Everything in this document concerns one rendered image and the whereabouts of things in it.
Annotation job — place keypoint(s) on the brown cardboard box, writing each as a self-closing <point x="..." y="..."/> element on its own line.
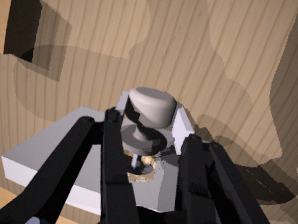
<point x="15" y="24"/>

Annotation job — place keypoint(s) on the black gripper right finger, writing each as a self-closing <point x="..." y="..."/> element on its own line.
<point x="234" y="201"/>

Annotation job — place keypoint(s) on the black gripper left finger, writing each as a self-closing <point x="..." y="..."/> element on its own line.
<point x="42" y="201"/>

